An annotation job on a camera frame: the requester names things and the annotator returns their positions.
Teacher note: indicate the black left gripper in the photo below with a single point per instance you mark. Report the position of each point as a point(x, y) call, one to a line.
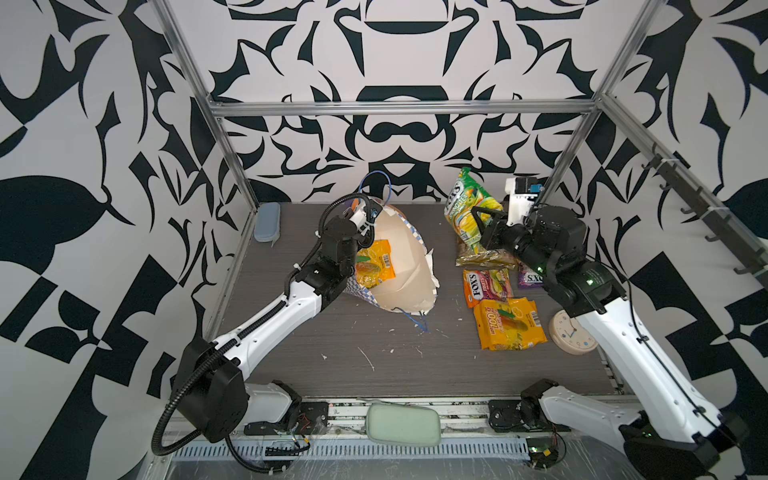
point(340, 224)

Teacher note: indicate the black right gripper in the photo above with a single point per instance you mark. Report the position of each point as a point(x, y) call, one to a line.
point(495, 234)

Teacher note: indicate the yellow snack packet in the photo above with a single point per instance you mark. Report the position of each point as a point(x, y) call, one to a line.
point(508, 325)
point(374, 265)

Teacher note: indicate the purple candy packet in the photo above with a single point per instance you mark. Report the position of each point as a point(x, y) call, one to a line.
point(528, 278)

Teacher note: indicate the red fruit candy bag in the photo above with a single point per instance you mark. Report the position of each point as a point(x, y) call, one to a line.
point(474, 255)

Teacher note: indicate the orange snack packet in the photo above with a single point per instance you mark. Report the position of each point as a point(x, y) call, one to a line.
point(486, 285)

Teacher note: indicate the green candy packet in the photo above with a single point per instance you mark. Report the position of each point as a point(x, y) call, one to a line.
point(466, 194)

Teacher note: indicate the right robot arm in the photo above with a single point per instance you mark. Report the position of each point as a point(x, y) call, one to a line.
point(676, 433)

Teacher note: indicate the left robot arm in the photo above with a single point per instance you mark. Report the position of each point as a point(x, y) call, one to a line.
point(209, 397)

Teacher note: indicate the beige round clock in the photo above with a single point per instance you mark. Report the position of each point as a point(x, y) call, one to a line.
point(568, 335)

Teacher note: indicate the wall hook rail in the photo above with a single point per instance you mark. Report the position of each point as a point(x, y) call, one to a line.
point(701, 204)

